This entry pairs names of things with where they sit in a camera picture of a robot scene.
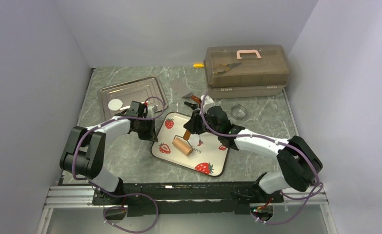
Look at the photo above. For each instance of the spatula with wooden handle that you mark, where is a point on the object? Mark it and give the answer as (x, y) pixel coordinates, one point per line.
(192, 97)

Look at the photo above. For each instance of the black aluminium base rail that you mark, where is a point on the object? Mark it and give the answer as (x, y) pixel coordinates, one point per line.
(174, 198)

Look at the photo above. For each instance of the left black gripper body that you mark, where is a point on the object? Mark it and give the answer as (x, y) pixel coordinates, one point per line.
(145, 129)

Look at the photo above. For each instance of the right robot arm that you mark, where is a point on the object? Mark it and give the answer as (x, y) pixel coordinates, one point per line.
(299, 165)

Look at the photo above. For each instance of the wooden rolling pin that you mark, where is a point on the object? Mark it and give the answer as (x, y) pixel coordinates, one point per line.
(181, 143)

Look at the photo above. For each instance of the strawberry pattern white tray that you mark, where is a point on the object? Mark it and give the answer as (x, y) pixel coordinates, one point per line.
(201, 153)

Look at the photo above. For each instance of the steel baking tray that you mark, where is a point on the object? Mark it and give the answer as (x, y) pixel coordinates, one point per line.
(136, 90)

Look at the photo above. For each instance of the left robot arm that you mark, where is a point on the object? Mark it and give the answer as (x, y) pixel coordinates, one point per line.
(83, 154)

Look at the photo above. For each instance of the white dough ball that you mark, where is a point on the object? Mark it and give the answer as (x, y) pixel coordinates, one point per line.
(194, 140)

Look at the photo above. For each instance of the brown translucent tool box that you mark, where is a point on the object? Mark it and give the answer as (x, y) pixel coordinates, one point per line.
(246, 71)

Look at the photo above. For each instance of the flat round dough wrapper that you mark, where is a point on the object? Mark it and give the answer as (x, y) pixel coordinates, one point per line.
(115, 105)

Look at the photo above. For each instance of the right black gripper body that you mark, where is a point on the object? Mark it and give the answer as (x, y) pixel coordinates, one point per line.
(198, 126)

